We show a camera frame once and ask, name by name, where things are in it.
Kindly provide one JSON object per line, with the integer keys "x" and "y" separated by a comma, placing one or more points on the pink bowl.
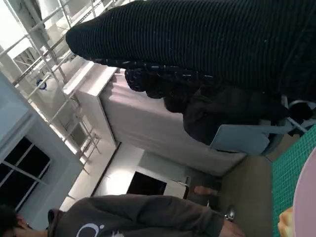
{"x": 306, "y": 192}

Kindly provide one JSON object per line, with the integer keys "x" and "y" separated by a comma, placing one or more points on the dark window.
{"x": 22, "y": 172}

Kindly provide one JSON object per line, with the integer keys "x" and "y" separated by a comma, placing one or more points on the round toy bread bun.
{"x": 286, "y": 222}

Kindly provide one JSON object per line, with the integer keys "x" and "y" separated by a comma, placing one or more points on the grey-blue office chair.
{"x": 239, "y": 139}

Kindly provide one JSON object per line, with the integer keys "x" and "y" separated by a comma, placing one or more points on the black garment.
{"x": 301, "y": 113}

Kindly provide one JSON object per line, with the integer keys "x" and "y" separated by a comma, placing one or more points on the green cutting mat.
{"x": 284, "y": 172}

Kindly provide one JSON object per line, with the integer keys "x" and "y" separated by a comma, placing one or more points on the black screen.
{"x": 145, "y": 184}

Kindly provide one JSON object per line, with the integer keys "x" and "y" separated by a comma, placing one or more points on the person in dark jacket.
{"x": 222, "y": 113}

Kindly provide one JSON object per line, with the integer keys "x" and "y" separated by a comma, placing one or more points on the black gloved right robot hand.
{"x": 197, "y": 39}

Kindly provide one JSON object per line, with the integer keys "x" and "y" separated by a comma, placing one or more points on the white metal scaffold frame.
{"x": 49, "y": 49}

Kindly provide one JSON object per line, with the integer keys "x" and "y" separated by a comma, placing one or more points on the pale pleated curtain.
{"x": 153, "y": 128}

